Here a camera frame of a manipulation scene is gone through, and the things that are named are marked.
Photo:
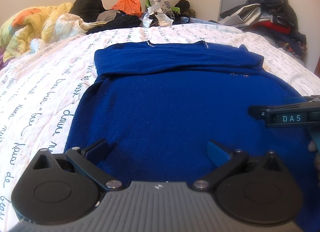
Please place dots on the black hat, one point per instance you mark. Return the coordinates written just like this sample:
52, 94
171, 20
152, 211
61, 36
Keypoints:
88, 10

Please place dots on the dark clothes heap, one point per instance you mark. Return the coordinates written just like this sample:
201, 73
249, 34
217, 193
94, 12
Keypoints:
121, 21

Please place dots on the white script-print bedspread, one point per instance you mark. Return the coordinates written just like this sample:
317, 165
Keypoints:
40, 91

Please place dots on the green plastic stool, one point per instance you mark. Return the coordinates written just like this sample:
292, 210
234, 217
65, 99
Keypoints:
174, 9

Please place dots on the blue knit sweater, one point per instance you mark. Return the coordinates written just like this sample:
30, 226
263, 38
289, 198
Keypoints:
158, 105

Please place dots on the yellow orange quilt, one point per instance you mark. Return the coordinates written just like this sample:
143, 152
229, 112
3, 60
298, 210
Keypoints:
47, 23

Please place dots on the right hand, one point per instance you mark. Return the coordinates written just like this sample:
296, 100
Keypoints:
313, 148

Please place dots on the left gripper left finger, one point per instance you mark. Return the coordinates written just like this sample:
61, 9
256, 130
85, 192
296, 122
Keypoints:
86, 160

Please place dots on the dark brown backpack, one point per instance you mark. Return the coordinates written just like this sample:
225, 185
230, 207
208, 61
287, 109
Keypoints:
185, 9

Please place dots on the clear plastic bag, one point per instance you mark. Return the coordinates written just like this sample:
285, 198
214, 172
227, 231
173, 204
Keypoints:
155, 17

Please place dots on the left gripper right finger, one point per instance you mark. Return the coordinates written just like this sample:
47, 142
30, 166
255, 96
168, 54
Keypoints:
226, 162

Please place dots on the orange plastic bag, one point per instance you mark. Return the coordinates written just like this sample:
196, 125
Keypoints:
131, 7

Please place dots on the pile of clothes right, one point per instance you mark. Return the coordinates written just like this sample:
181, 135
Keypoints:
273, 19

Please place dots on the grey framed panel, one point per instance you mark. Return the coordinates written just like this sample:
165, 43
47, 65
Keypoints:
227, 5

